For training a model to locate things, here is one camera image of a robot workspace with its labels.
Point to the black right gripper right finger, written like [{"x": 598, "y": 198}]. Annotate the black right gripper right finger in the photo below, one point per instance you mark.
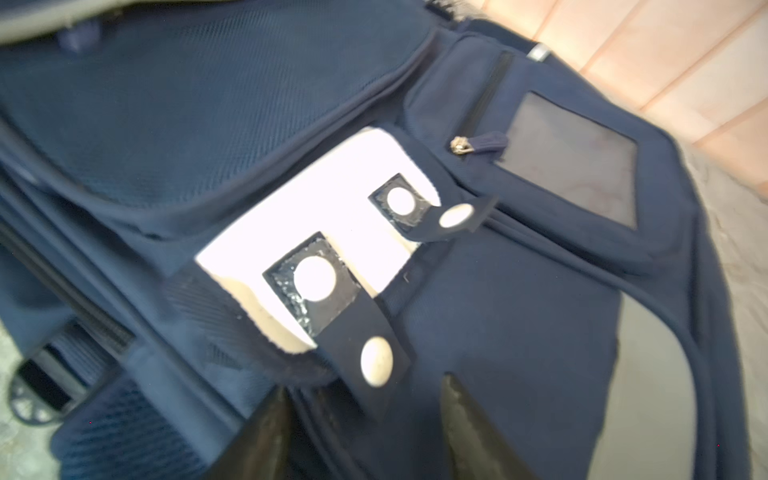
[{"x": 475, "y": 448}]

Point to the navy blue student backpack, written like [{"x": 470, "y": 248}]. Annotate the navy blue student backpack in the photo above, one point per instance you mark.
[{"x": 204, "y": 200}]

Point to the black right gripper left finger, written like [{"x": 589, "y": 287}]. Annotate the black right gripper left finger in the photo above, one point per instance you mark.
[{"x": 261, "y": 448}]

